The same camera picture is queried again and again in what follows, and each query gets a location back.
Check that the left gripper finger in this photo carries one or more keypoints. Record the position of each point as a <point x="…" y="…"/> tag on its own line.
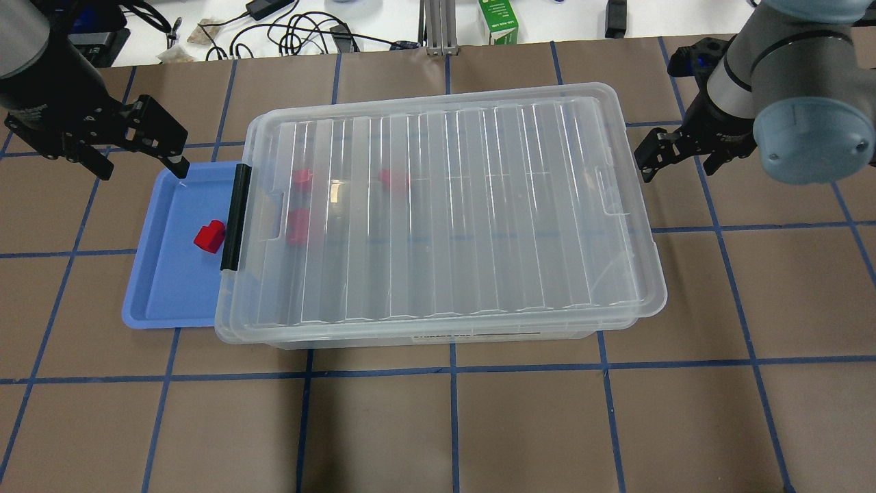
<point x="150" y="129"/>
<point x="53" y="143"/>

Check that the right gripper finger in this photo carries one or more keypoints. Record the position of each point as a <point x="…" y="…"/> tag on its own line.
<point x="719" y="158"/>
<point x="661" y="148"/>

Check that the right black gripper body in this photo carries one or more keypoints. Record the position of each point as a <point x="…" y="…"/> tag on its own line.
<point x="720" y="126"/>

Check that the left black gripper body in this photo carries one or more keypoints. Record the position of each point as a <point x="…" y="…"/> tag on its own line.
<point x="49" y="87"/>

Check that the red block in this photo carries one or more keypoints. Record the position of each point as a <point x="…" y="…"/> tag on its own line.
<point x="298" y="227"/>
<point x="302" y="180"/>
<point x="210" y="237"/>
<point x="394" y="180"/>

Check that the clear plastic box lid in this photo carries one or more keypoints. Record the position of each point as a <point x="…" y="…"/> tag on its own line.
<point x="445" y="205"/>

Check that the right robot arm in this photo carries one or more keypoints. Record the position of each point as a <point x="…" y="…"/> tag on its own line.
<point x="787" y="86"/>

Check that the clear plastic storage box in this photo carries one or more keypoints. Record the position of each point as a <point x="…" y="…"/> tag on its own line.
<point x="445" y="332"/>

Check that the black power adapter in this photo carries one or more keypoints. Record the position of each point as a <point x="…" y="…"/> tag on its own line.
<point x="260" y="9"/>

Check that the green white carton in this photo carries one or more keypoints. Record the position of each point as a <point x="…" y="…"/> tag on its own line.
<point x="499" y="22"/>

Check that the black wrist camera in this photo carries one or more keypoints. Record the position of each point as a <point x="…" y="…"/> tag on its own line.
<point x="698" y="60"/>

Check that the black box latch handle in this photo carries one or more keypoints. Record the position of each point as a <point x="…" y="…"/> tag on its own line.
<point x="233" y="243"/>

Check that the aluminium frame post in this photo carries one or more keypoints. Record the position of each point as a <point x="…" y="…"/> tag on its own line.
<point x="437" y="29"/>

